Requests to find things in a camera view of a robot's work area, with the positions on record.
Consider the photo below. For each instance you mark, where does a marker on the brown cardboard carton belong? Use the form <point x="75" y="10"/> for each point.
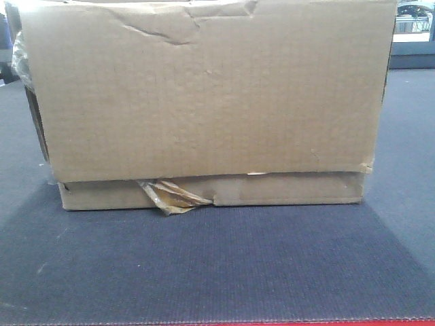
<point x="182" y="104"/>

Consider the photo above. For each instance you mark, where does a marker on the dark grey conveyor belt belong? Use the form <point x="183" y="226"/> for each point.
<point x="369" y="261"/>

